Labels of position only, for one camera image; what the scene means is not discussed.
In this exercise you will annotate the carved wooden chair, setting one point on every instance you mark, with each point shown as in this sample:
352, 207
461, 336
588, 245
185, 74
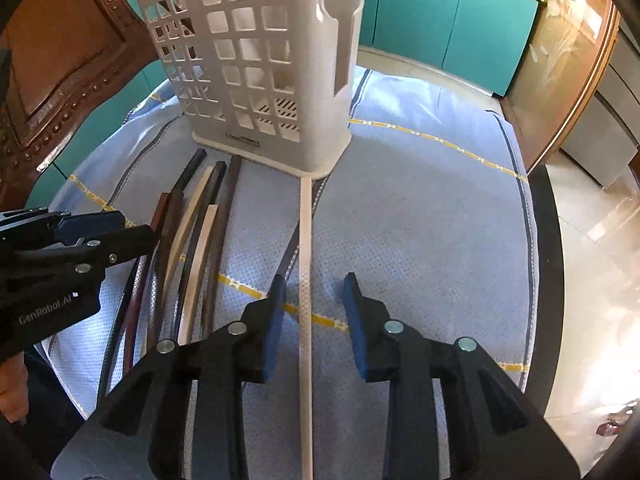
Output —
60, 60

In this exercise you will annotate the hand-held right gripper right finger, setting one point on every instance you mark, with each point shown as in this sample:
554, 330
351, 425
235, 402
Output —
357, 330

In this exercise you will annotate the black round table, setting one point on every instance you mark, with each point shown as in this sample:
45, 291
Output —
547, 260

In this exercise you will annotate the light blue table cloth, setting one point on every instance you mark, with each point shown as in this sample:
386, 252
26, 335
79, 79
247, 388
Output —
425, 240

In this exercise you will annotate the grey panelled cabinet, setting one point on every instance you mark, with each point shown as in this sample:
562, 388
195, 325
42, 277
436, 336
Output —
610, 125

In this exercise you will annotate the beige chopstick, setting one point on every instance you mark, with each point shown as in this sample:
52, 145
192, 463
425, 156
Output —
192, 210
202, 250

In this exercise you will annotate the white textured chopstick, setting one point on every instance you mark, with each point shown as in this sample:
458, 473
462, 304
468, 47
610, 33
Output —
305, 260

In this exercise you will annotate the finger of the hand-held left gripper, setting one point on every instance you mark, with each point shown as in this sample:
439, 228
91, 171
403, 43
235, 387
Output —
75, 225
120, 247

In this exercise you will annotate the wooden framed glass door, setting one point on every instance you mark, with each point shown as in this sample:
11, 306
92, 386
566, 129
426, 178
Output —
565, 85

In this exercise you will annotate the white plastic utensil holder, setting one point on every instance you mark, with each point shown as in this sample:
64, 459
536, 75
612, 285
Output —
320, 110

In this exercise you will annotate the dark brown chopstick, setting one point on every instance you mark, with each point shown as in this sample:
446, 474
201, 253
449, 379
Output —
225, 220

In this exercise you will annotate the red-brown chopstick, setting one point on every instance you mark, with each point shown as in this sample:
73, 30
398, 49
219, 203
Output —
159, 212

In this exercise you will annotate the person's left hand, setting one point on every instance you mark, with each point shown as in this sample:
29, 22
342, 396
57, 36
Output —
12, 390

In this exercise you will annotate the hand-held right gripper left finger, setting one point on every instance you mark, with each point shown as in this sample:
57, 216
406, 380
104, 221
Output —
275, 330

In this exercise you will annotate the teal kitchen cabinets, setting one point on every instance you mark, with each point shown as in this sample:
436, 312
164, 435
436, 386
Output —
425, 20

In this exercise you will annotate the black textured chopstick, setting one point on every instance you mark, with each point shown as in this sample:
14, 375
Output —
291, 252

